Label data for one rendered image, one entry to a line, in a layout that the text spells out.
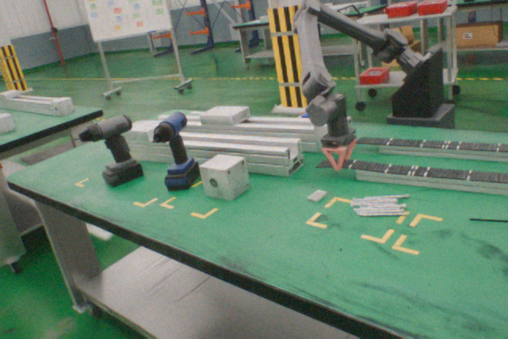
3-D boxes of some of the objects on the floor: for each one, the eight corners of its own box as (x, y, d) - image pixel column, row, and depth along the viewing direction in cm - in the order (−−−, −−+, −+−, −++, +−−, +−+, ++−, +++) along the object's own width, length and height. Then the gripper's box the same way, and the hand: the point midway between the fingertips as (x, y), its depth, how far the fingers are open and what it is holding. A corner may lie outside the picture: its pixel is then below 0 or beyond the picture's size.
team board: (102, 102, 716) (67, -22, 651) (121, 94, 760) (89, -23, 695) (180, 95, 661) (149, -41, 596) (195, 86, 704) (167, -41, 639)
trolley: (460, 93, 437) (459, -10, 404) (456, 109, 393) (453, -6, 359) (360, 96, 487) (352, 3, 454) (346, 111, 443) (336, 9, 409)
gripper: (340, 120, 113) (345, 175, 118) (355, 109, 121) (359, 160, 126) (317, 119, 117) (322, 172, 122) (332, 109, 125) (337, 159, 129)
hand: (341, 163), depth 123 cm, fingers closed on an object, 5 cm apart
